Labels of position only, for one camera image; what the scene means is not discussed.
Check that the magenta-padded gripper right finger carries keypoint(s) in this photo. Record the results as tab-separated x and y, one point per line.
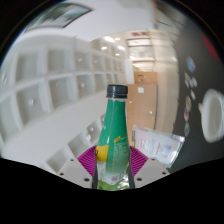
138	161

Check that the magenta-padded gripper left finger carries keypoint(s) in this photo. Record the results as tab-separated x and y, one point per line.
86	160

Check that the green plastic drink bottle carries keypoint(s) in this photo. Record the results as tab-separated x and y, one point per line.
115	140

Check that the round colourful sticker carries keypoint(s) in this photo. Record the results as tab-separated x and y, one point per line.
186	114
188	102
187	129

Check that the small white sticker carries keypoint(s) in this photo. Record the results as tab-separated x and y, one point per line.
193	95
187	80
194	82

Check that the white dotted mug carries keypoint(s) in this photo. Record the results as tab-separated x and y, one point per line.
213	116

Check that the blue rectangular card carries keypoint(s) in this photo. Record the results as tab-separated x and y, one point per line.
190	64

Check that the recessed ceiling lights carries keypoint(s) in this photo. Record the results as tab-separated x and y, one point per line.
109	39

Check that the framed landscape picture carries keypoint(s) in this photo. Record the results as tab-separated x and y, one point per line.
60	15

